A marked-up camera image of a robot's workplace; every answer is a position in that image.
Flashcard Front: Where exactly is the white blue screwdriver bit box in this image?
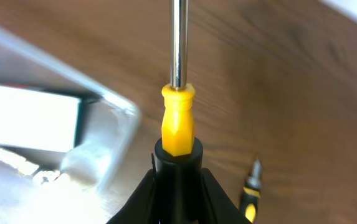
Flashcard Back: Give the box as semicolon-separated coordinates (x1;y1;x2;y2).
0;85;81;152

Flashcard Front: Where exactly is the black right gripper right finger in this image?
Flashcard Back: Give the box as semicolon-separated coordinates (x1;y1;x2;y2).
200;168;251;224

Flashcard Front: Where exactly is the clear plastic container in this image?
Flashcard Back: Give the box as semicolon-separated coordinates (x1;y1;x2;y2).
0;27;140;223

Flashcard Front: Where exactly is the slim black yellow screwdriver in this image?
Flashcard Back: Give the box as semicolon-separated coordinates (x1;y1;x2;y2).
155;0;202;223

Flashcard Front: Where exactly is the stubby yellow black screwdriver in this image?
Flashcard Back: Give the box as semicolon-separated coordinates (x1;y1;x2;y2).
239;158;262;223

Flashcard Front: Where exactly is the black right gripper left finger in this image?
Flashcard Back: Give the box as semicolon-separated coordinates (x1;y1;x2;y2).
107;169;156;224

